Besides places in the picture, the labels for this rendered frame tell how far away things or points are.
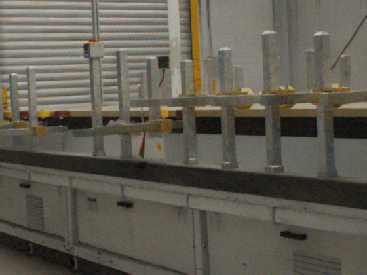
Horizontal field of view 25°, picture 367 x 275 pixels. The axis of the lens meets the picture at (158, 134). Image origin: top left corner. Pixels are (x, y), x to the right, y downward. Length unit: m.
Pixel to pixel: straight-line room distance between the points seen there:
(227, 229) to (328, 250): 0.60
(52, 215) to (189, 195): 1.85
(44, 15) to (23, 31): 0.39
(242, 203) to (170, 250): 0.95
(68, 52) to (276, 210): 9.05
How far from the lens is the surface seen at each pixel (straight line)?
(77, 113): 4.47
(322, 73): 2.59
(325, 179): 2.57
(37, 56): 11.53
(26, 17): 11.52
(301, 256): 3.13
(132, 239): 4.17
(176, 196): 3.34
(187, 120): 3.18
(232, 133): 2.99
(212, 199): 3.14
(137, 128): 3.31
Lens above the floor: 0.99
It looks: 3 degrees down
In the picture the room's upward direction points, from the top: 3 degrees counter-clockwise
